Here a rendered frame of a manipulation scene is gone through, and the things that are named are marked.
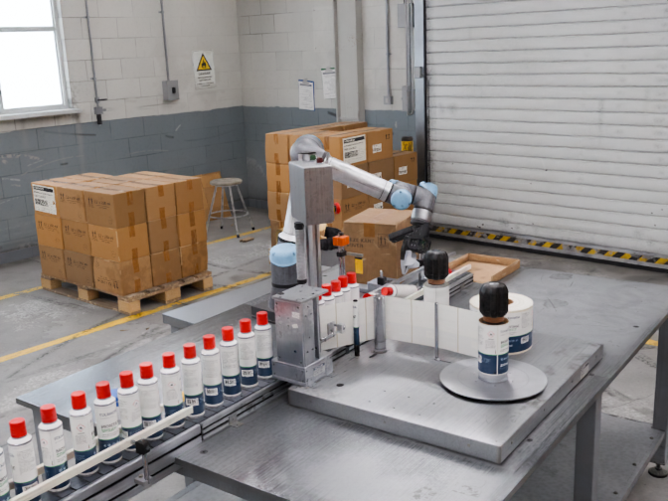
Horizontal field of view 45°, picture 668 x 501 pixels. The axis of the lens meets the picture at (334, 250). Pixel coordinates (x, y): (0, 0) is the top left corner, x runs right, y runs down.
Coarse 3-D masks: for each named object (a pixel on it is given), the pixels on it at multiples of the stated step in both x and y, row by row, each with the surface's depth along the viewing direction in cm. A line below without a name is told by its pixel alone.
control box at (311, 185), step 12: (300, 168) 256; (312, 168) 255; (324, 168) 256; (300, 180) 258; (312, 180) 255; (324, 180) 257; (300, 192) 259; (312, 192) 256; (324, 192) 258; (300, 204) 261; (312, 204) 257; (324, 204) 259; (300, 216) 263; (312, 216) 258; (324, 216) 260
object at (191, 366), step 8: (184, 344) 215; (192, 344) 214; (184, 352) 214; (192, 352) 214; (184, 360) 214; (192, 360) 214; (200, 360) 216; (184, 368) 214; (192, 368) 213; (200, 368) 216; (184, 376) 215; (192, 376) 214; (200, 376) 216; (184, 384) 215; (192, 384) 214; (200, 384) 216; (184, 392) 216; (192, 392) 215; (200, 392) 216; (192, 400) 216; (200, 400) 217; (200, 408) 217; (192, 416) 217; (200, 416) 217
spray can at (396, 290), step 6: (384, 288) 296; (390, 288) 296; (396, 288) 298; (402, 288) 301; (408, 288) 305; (414, 288) 308; (384, 294) 295; (390, 294) 297; (396, 294) 298; (402, 294) 301; (408, 294) 305
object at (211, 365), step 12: (204, 336) 220; (204, 348) 220; (216, 348) 221; (204, 360) 220; (216, 360) 220; (204, 372) 221; (216, 372) 221; (204, 384) 222; (216, 384) 221; (216, 396) 222
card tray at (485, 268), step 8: (464, 256) 375; (472, 256) 377; (480, 256) 375; (488, 256) 372; (496, 256) 370; (448, 264) 363; (456, 264) 369; (464, 264) 372; (472, 264) 371; (480, 264) 371; (488, 264) 370; (496, 264) 370; (504, 264) 369; (512, 264) 357; (472, 272) 359; (480, 272) 358; (488, 272) 358; (496, 272) 345; (504, 272) 351; (480, 280) 346; (488, 280) 346; (496, 280) 345
